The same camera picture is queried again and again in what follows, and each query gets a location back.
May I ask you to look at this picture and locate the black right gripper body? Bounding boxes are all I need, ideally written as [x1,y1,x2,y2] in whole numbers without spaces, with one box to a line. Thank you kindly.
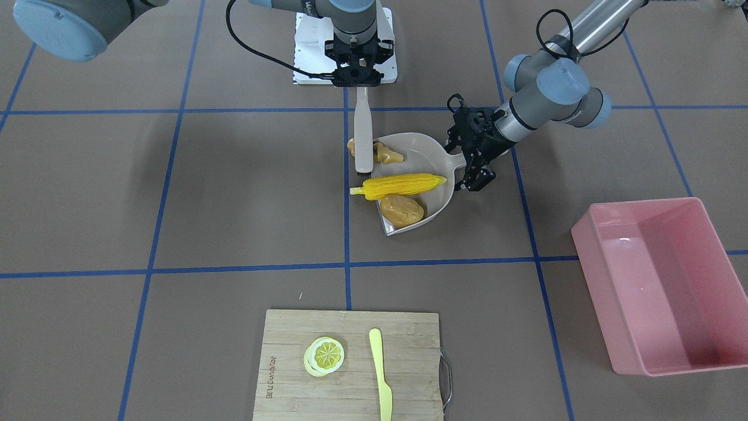
[325,36,394,88]

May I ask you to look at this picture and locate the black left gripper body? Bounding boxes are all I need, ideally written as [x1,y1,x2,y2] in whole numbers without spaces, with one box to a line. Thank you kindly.
[447,94,515,167]

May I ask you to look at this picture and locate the beige plastic dustpan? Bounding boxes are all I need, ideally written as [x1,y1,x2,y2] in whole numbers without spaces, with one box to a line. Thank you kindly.
[372,132,466,236]

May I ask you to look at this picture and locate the beige hand brush black bristles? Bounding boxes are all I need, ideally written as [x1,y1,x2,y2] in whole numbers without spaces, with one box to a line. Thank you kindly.
[354,87,374,175]

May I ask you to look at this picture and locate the brown toy potato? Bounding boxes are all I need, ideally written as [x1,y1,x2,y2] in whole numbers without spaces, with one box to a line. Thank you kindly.
[379,195,425,229]

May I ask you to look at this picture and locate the tan toy ginger root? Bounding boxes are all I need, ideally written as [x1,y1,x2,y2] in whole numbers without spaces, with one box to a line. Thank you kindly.
[347,138,406,164]

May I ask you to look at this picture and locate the yellow toy corn cob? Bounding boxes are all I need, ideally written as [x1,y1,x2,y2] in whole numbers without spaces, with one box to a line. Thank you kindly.
[348,173,447,201]

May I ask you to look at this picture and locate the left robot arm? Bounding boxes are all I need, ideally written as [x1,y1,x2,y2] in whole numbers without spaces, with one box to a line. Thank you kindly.
[445,1,646,192]

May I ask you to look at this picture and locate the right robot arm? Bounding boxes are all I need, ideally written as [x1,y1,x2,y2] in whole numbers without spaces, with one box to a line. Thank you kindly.
[12,1,398,88]

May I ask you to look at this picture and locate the pink plastic bin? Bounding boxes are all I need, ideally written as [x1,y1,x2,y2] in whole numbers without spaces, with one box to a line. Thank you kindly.
[571,197,747,377]

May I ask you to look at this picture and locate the bamboo cutting board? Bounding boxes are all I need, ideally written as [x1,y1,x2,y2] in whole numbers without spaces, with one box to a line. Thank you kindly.
[252,309,451,420]

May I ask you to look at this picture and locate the yellow toy lemon slices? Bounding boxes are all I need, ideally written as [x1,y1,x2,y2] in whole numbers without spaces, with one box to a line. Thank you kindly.
[302,337,345,377]

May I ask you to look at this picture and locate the yellow plastic knife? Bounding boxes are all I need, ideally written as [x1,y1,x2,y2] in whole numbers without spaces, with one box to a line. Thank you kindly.
[368,328,393,420]

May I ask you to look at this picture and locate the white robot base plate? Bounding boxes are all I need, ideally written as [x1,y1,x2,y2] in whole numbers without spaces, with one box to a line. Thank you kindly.
[292,7,399,86]

